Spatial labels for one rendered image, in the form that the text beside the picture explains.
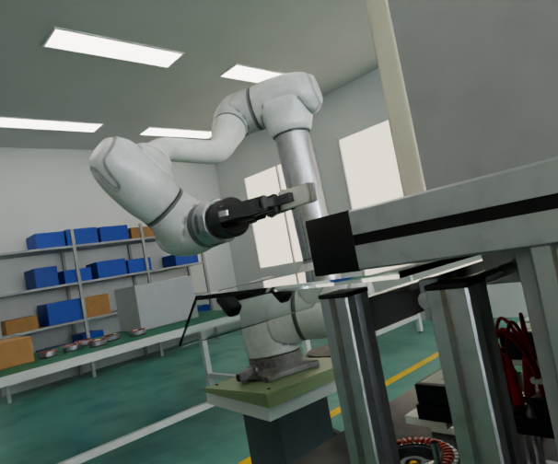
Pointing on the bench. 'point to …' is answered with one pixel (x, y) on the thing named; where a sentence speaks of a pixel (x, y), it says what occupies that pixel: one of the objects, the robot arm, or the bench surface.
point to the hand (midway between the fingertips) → (296, 196)
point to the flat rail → (409, 296)
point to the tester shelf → (459, 219)
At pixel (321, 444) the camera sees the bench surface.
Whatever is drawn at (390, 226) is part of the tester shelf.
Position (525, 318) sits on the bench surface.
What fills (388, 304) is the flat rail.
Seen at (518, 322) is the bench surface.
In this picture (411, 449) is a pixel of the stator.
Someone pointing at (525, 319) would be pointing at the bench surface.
